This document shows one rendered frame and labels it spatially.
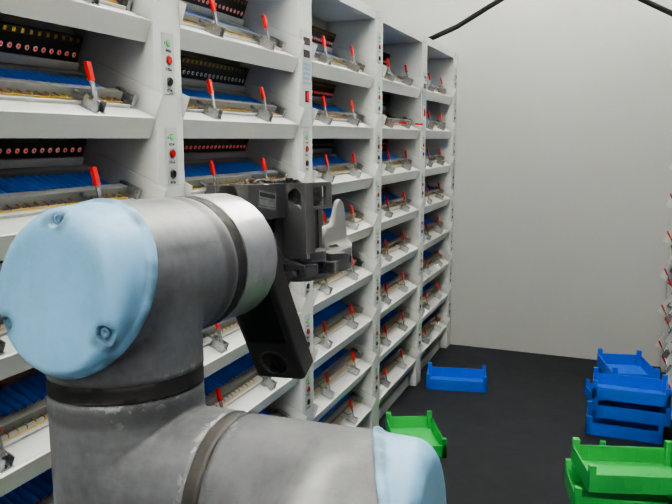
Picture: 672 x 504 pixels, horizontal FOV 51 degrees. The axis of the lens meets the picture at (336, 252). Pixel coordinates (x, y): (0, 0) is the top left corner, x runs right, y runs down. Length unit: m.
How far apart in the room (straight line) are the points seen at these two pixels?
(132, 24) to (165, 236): 1.09
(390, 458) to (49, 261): 0.20
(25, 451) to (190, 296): 0.95
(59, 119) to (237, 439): 0.97
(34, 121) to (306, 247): 0.77
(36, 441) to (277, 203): 0.89
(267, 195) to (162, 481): 0.24
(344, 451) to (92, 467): 0.14
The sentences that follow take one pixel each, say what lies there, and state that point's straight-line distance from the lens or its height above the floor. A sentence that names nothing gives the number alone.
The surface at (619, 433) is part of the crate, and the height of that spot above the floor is 0.02.
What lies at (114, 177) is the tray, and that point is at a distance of 1.56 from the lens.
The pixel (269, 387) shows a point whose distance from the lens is 2.06.
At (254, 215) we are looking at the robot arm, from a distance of 0.48.
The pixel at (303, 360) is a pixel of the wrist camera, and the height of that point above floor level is 1.06.
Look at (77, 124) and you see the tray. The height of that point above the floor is 1.27.
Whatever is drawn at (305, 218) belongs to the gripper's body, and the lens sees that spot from 0.55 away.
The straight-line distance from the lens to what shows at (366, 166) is 2.76.
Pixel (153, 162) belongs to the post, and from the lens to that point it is 1.50.
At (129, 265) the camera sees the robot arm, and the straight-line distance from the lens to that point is 0.37.
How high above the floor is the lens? 1.25
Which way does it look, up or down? 9 degrees down
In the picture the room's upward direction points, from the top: straight up
